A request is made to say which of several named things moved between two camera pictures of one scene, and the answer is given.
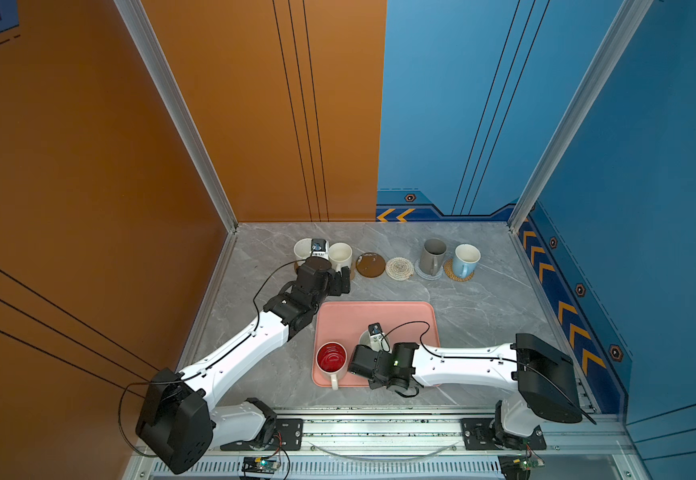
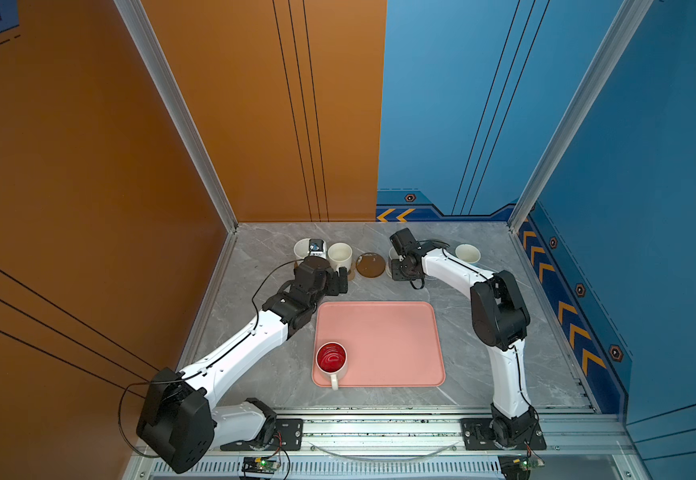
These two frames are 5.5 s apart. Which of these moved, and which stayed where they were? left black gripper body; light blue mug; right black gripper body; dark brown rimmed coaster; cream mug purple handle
Moved: cream mug purple handle; right black gripper body
Stayed: dark brown rimmed coaster; light blue mug; left black gripper body
